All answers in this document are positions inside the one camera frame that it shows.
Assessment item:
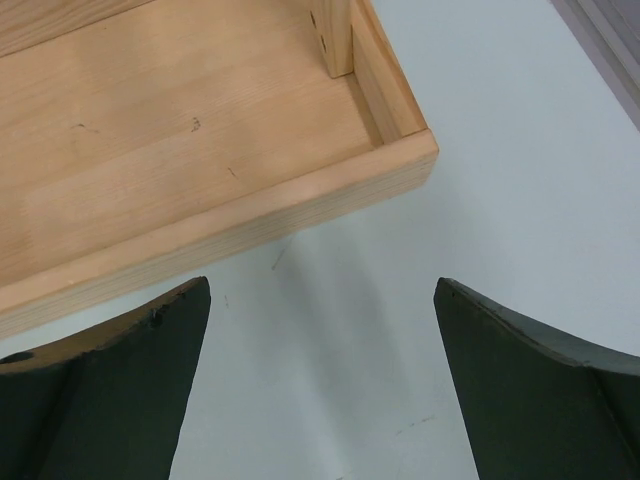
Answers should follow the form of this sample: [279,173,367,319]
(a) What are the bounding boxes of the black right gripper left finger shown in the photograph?
[1,277,211,479]

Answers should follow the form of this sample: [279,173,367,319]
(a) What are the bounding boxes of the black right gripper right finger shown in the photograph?
[434,278,639,479]

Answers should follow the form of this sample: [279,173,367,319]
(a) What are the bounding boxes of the wooden clothes rack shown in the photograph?
[1,1,439,337]

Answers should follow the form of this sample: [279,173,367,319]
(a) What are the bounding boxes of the grey aluminium frame post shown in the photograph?
[552,0,639,125]

